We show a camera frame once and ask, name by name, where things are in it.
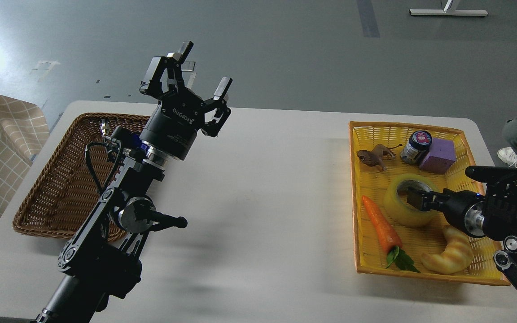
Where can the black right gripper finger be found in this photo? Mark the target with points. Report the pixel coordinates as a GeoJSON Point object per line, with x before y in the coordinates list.
{"type": "Point", "coordinates": [422, 200]}

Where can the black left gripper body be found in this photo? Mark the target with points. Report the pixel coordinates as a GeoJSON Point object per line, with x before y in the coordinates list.
{"type": "Point", "coordinates": [173, 126]}

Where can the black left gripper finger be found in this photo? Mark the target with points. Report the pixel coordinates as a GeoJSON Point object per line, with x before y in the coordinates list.
{"type": "Point", "coordinates": [164, 74]}
{"type": "Point", "coordinates": [215, 110]}

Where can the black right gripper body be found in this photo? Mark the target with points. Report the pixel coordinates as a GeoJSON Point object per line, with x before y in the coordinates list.
{"type": "Point", "coordinates": [462, 210]}

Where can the yellow tape roll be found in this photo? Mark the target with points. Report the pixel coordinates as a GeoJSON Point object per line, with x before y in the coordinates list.
{"type": "Point", "coordinates": [399, 209]}

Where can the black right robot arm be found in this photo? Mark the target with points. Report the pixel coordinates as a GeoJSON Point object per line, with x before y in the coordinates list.
{"type": "Point", "coordinates": [493, 215]}

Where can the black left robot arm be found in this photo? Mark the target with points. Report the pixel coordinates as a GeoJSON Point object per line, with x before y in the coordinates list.
{"type": "Point", "coordinates": [102, 259]}

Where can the toy croissant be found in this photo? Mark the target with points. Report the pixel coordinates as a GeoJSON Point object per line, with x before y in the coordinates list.
{"type": "Point", "coordinates": [457, 255]}

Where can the purple foam cube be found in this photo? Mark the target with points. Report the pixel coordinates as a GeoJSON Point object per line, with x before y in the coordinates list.
{"type": "Point", "coordinates": [440, 157]}

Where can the orange toy carrot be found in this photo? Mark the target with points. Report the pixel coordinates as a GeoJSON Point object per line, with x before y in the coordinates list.
{"type": "Point", "coordinates": [389, 239]}

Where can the small dark jar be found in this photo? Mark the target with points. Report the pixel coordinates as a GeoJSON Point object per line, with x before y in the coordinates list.
{"type": "Point", "coordinates": [417, 147]}

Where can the yellow plastic basket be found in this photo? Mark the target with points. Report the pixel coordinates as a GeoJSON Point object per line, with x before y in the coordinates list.
{"type": "Point", "coordinates": [367, 181]}

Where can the brown toy lion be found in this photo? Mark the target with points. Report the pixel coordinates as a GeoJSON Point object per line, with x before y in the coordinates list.
{"type": "Point", "coordinates": [374, 158]}

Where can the white sneaker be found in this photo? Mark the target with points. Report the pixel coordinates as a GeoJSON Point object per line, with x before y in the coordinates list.
{"type": "Point", "coordinates": [508, 156]}

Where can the brown wicker basket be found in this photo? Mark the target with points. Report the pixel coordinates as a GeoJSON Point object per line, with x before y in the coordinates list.
{"type": "Point", "coordinates": [64, 193]}

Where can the white metal stand base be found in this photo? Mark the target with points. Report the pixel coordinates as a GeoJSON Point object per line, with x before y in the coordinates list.
{"type": "Point", "coordinates": [449, 8]}

